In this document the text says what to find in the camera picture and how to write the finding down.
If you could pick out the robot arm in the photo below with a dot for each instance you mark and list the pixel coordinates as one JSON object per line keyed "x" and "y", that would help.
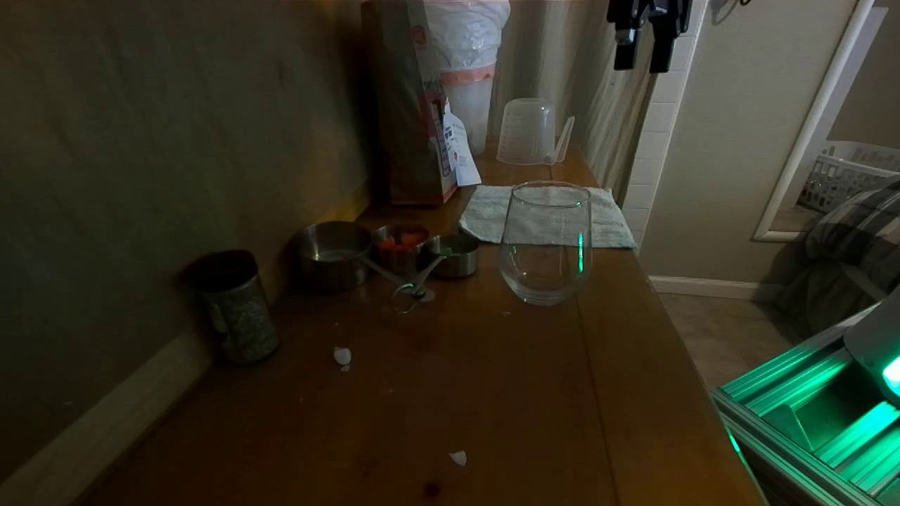
{"x": 875, "y": 337}

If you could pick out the medium metal measuring cup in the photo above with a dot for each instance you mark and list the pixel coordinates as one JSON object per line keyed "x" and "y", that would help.
{"x": 399, "y": 249}

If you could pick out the white framed mirror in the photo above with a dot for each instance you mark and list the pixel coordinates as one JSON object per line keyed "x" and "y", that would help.
{"x": 808, "y": 140}

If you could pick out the small metal measuring cup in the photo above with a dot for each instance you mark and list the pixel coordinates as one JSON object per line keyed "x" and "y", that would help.
{"x": 457, "y": 256}

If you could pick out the brown paper bag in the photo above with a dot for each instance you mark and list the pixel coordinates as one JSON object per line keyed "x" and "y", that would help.
{"x": 404, "y": 140}

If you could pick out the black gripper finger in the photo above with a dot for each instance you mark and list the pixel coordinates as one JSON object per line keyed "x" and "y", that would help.
{"x": 662, "y": 53}
{"x": 626, "y": 49}

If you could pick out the white laundry basket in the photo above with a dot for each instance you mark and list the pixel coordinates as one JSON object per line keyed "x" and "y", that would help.
{"x": 844, "y": 172}

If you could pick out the plaid blanket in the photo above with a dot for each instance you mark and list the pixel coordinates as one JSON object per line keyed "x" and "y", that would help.
{"x": 844, "y": 260}

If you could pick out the clear plastic measuring jug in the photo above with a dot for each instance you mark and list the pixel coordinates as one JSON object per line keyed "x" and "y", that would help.
{"x": 526, "y": 133}

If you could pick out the white crumb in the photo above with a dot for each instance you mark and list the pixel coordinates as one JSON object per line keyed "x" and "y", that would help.
{"x": 342, "y": 356}
{"x": 458, "y": 458}

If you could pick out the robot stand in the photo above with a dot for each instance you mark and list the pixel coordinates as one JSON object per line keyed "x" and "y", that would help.
{"x": 801, "y": 414}

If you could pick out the white paper receipt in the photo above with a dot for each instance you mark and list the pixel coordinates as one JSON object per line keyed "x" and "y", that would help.
{"x": 460, "y": 158}

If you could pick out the large metal measuring cup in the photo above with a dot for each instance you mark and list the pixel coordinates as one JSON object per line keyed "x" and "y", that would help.
{"x": 330, "y": 256}

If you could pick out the light green towel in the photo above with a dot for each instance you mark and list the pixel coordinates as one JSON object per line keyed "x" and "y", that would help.
{"x": 485, "y": 214}

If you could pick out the clear stemless glass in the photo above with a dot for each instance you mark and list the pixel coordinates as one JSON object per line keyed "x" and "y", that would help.
{"x": 545, "y": 274}

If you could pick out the stack of plastic cups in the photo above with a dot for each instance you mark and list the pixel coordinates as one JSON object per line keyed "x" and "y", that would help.
{"x": 470, "y": 84}

